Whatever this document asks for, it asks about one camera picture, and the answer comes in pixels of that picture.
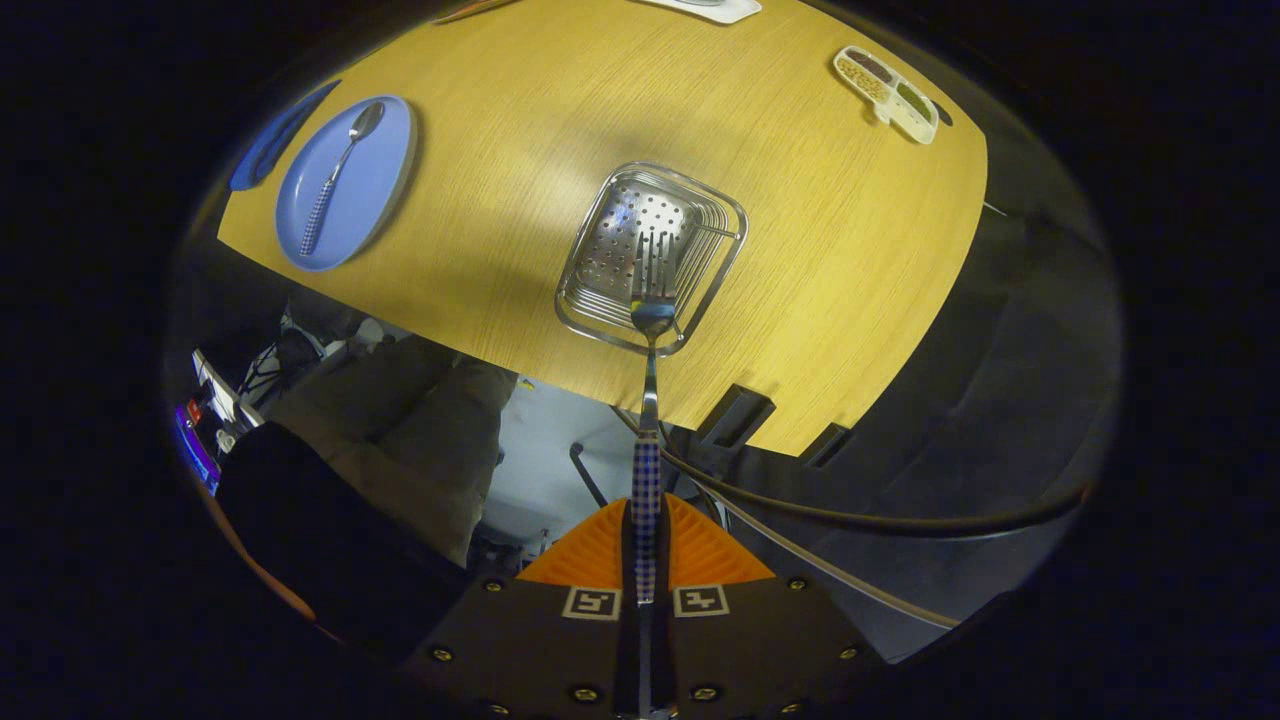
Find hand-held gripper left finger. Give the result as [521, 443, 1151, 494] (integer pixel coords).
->
[400, 495, 641, 720]

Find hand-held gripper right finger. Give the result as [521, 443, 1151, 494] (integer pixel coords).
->
[650, 493, 886, 720]

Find fork with blue checked handle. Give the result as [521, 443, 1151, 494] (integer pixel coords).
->
[628, 230, 683, 606]

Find spoon with blue checked handle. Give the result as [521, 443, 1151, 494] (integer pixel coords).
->
[299, 101, 386, 258]

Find black table clamp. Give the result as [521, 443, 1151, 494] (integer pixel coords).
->
[697, 384, 777, 448]
[800, 422, 852, 469]

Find person's dark clothing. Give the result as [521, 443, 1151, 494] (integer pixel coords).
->
[215, 420, 471, 651]

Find person's khaki trousers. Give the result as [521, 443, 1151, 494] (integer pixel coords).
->
[270, 335, 521, 566]

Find black backdrop cloth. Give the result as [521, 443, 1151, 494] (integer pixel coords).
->
[830, 200, 1121, 641]

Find purple-lit device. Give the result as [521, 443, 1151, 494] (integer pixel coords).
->
[175, 400, 221, 496]

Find white power strip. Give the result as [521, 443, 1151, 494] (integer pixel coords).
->
[190, 348, 266, 431]

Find blue round plate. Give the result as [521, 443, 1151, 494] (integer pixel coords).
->
[275, 95, 418, 273]

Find blue folded towel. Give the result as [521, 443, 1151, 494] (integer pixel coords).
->
[228, 80, 343, 193]

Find white divided grain dish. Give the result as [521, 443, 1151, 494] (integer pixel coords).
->
[833, 45, 941, 146]

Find white square coaster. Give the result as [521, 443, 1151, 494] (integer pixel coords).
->
[640, 0, 763, 25]

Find thin grey cable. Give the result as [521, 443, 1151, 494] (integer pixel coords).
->
[700, 488, 963, 631]

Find thick black cable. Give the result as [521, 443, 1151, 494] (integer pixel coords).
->
[615, 405, 1091, 541]

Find metal wire basket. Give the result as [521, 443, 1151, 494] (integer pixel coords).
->
[555, 161, 749, 358]

